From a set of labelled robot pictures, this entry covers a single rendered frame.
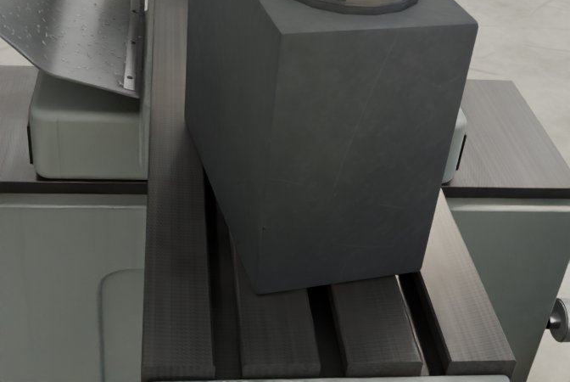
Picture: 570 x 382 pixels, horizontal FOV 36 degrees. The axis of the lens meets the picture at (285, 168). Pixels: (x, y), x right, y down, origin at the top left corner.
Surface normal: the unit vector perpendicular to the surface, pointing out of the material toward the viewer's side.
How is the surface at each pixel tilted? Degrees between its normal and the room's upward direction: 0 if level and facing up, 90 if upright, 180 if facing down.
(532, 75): 0
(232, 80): 90
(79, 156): 90
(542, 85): 0
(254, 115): 90
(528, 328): 90
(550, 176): 0
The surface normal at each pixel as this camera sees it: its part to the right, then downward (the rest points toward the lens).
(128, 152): 0.11, 0.57
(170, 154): 0.09, -0.82
